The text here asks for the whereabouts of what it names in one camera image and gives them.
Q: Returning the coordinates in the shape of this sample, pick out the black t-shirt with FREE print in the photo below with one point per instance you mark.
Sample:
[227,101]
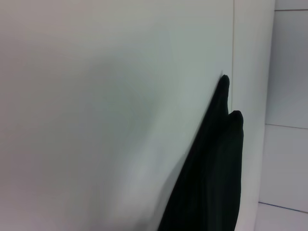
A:
[211,168]

